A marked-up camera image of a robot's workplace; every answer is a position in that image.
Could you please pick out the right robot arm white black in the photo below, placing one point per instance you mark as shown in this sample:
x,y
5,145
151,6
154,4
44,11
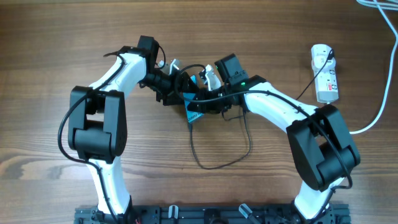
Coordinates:
x,y
322,148

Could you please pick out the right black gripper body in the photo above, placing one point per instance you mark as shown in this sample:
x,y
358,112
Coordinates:
x,y
215,106

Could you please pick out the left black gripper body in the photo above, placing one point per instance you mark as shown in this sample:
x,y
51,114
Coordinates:
x,y
164,84

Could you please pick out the white power strip socket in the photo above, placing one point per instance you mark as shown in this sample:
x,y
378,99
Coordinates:
x,y
323,66

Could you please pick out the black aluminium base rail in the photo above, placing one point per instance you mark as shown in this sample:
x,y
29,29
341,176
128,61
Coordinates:
x,y
273,213

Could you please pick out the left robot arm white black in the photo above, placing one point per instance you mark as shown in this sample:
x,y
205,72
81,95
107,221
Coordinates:
x,y
97,123

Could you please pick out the blue screen Galaxy smartphone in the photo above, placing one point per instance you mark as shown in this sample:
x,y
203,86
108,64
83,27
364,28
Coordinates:
x,y
192,115

